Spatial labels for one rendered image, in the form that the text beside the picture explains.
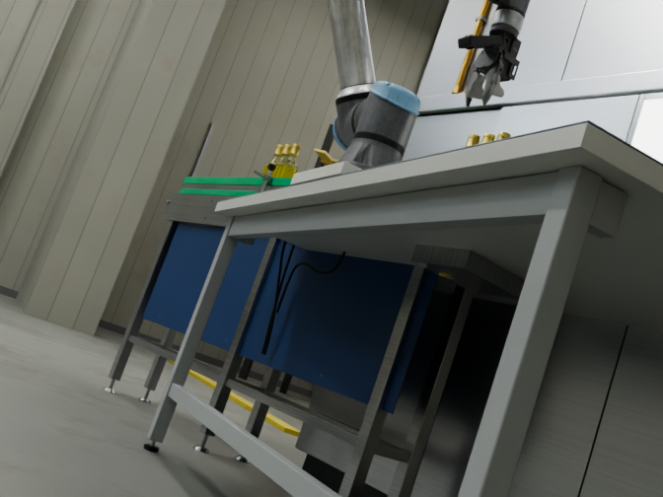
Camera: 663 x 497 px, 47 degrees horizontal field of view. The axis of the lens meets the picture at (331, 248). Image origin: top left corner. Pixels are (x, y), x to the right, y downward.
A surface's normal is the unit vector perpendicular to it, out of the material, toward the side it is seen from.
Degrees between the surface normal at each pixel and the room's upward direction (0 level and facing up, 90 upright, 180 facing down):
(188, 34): 90
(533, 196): 90
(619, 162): 90
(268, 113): 90
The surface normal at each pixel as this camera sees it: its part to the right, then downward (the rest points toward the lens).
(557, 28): -0.74, -0.36
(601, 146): 0.40, 0.00
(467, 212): -0.85, -0.36
